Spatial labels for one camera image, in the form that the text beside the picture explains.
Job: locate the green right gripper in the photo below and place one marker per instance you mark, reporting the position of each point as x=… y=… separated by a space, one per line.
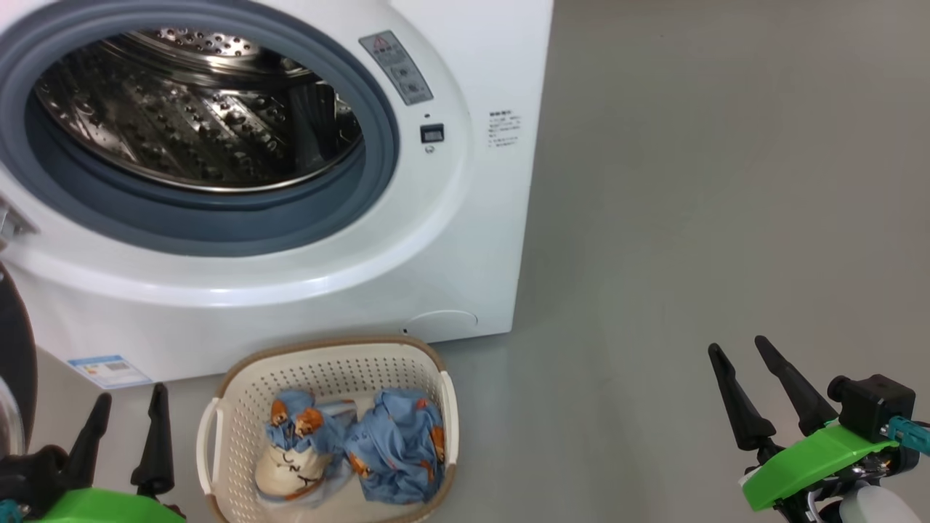
x=806 y=465

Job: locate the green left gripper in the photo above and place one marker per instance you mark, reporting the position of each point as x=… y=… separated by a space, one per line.
x=109 y=508

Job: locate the black round washer door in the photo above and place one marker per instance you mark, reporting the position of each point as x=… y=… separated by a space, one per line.
x=16 y=363

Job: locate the cream and blue garment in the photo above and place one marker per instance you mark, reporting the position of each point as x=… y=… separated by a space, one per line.
x=294 y=465

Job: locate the blue bear print garment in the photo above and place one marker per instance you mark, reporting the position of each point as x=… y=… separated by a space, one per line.
x=396 y=450

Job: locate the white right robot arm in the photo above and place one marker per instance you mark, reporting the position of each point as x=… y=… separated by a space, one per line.
x=879 y=508

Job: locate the white washing machine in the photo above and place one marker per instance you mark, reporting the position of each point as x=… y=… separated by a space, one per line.
x=450 y=240

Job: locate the blue energy label sticker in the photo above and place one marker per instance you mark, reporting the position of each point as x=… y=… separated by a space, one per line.
x=109 y=370

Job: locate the cream perforated laundry basket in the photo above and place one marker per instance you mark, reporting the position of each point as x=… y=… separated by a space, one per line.
x=327 y=363

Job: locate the grey warning label sticker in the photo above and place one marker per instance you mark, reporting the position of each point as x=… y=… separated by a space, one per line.
x=396 y=67

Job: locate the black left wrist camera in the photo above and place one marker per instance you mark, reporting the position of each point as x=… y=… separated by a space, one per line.
x=33 y=476

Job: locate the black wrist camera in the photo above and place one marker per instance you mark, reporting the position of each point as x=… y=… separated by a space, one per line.
x=875 y=407
x=33 y=476

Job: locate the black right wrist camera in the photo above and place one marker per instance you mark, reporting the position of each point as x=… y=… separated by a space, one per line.
x=875 y=407

